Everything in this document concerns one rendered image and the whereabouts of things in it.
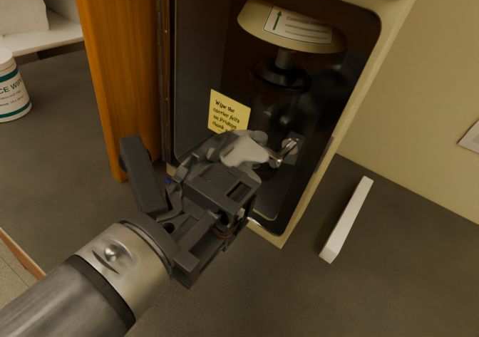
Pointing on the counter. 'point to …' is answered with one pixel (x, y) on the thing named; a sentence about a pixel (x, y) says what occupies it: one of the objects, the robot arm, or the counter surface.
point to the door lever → (275, 159)
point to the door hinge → (160, 65)
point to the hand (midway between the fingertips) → (243, 140)
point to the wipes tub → (11, 89)
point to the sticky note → (227, 113)
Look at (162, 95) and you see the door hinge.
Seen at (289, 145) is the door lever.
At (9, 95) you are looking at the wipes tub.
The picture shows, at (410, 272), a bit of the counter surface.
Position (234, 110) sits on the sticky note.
